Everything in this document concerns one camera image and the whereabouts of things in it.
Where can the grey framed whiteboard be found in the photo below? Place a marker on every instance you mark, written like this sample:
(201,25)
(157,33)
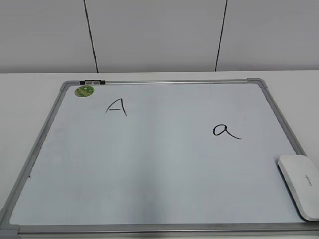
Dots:
(158,158)

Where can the black grey frame clip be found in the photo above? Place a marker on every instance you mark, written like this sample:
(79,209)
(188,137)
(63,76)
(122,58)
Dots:
(92,82)

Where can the white whiteboard eraser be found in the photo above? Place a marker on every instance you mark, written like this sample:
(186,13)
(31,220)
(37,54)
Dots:
(302,179)

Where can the round green magnet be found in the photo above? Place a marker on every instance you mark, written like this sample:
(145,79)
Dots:
(84,91)

